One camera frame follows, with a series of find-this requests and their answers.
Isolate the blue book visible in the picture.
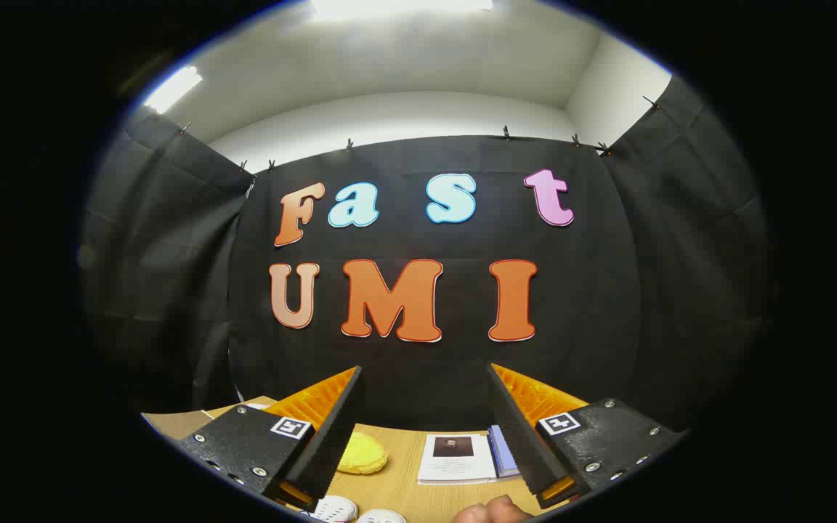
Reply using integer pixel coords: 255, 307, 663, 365
488, 425, 521, 479

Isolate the white booklet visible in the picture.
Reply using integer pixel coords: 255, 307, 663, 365
417, 434, 498, 485

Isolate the row of black clips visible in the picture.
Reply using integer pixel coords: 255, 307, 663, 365
179, 96, 660, 174

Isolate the ceiling light panel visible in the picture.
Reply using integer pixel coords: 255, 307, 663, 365
144, 65, 203, 115
310, 0, 496, 21

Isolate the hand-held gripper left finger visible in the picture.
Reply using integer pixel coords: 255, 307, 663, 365
177, 366, 363, 511

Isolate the yellow knitted plush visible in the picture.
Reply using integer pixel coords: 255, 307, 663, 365
336, 431, 389, 476

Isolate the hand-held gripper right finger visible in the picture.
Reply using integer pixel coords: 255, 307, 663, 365
488, 362, 685, 511

